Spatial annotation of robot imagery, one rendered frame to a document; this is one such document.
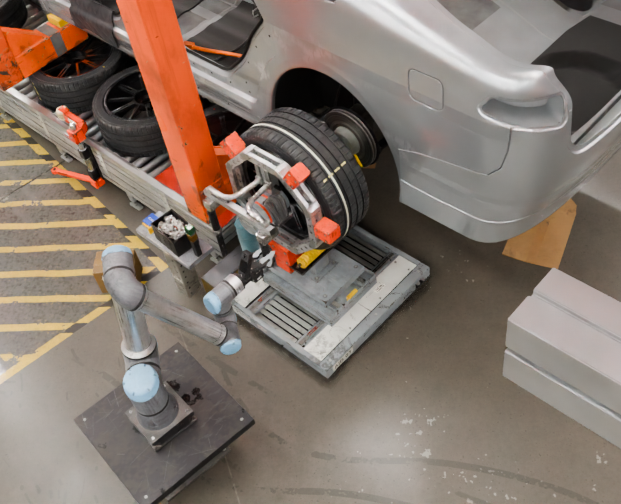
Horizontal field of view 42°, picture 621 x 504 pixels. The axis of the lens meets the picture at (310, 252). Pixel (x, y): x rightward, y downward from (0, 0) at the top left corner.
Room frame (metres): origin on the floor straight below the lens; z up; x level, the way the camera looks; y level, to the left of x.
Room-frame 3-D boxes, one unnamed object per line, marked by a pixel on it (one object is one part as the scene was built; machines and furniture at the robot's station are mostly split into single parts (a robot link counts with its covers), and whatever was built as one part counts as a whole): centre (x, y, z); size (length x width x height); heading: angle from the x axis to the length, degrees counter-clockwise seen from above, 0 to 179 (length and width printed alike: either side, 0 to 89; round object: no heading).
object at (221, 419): (1.98, 0.80, 0.15); 0.60 x 0.60 x 0.30; 33
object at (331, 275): (2.77, -0.02, 0.32); 0.40 x 0.30 x 0.28; 39
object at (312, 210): (2.66, 0.11, 0.85); 0.54 x 0.07 x 0.54; 39
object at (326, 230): (2.42, -0.09, 0.85); 0.09 x 0.08 x 0.07; 39
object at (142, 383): (1.99, 0.80, 0.56); 0.17 x 0.15 x 0.18; 5
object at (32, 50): (4.74, 1.42, 0.69); 0.52 x 0.17 x 0.35; 129
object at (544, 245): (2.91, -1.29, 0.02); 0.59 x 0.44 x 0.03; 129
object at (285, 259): (2.68, 0.08, 0.48); 0.16 x 0.12 x 0.17; 129
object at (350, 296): (2.77, -0.02, 0.13); 0.50 x 0.36 x 0.10; 39
